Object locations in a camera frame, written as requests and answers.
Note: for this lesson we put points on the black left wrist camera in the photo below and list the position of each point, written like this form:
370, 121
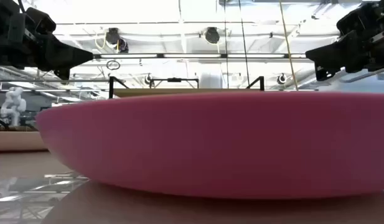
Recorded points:
42, 20

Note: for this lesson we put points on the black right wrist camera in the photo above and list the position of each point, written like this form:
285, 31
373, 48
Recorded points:
356, 18

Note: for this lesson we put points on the white humanoid robot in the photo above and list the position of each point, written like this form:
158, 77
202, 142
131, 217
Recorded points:
12, 107

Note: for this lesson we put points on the small black ceiling reel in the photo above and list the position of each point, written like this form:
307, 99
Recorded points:
281, 78
148, 79

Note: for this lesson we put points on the large pink plate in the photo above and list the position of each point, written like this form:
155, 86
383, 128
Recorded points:
210, 146

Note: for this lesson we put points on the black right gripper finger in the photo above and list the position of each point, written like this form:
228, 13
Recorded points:
335, 53
324, 73

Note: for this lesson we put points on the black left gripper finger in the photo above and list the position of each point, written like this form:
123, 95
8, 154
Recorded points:
67, 56
63, 74

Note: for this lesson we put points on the wooden board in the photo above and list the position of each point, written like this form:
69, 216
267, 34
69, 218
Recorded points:
185, 92

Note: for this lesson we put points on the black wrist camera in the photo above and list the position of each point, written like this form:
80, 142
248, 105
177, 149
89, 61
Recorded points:
42, 20
356, 18

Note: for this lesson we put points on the long ceiling light bar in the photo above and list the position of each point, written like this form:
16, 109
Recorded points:
191, 56

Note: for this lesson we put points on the black metal frame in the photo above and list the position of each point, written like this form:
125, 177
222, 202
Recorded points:
174, 80

